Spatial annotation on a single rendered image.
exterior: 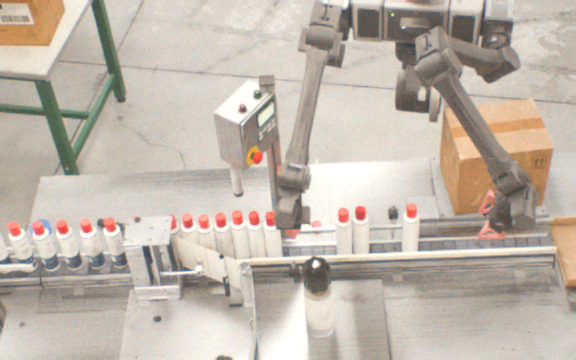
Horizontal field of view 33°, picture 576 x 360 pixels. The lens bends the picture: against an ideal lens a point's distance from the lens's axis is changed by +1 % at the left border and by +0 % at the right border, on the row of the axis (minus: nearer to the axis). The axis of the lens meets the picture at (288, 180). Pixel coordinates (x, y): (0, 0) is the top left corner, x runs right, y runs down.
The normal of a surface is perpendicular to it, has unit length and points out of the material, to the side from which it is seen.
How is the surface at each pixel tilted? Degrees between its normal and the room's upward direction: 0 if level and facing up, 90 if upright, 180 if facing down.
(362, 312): 0
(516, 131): 0
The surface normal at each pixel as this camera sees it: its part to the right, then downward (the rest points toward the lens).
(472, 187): 0.11, 0.71
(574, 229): -0.06, -0.69
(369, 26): -0.20, 0.71
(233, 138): -0.57, 0.62
